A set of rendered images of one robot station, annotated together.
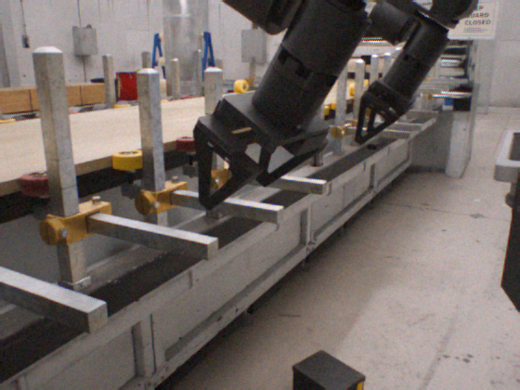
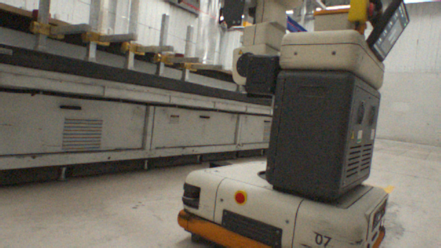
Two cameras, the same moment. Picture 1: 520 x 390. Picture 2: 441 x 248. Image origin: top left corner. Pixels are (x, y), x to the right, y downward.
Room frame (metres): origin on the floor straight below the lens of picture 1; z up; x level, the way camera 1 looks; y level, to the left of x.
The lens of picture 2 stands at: (-0.93, -0.42, 0.54)
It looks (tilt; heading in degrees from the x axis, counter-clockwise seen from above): 3 degrees down; 6
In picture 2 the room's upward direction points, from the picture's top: 7 degrees clockwise
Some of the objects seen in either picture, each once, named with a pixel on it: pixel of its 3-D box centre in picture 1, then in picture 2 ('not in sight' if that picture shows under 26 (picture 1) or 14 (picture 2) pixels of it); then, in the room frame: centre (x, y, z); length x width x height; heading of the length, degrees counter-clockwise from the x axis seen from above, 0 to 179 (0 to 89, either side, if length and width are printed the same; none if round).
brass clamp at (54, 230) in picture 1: (76, 222); (133, 48); (0.87, 0.35, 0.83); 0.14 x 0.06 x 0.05; 151
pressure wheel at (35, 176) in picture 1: (45, 199); not in sight; (0.94, 0.43, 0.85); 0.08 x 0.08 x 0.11
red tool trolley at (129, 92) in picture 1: (136, 90); not in sight; (10.46, 2.58, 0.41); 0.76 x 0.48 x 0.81; 158
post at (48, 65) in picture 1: (62, 184); (131, 34); (0.85, 0.36, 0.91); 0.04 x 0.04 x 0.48; 61
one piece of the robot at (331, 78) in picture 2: not in sight; (323, 107); (0.31, -0.68, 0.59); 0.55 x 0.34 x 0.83; 151
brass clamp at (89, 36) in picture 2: not in sight; (96, 38); (0.65, 0.47, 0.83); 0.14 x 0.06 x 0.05; 151
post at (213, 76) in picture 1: (214, 159); (187, 58); (1.28, 0.11, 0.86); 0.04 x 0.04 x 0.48; 61
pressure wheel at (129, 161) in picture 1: (130, 174); not in sight; (1.15, 0.31, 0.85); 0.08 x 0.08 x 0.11
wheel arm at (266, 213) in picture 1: (195, 201); (174, 60); (1.06, 0.14, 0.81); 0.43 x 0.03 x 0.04; 61
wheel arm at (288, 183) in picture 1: (250, 178); (198, 67); (1.28, 0.02, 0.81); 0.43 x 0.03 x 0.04; 61
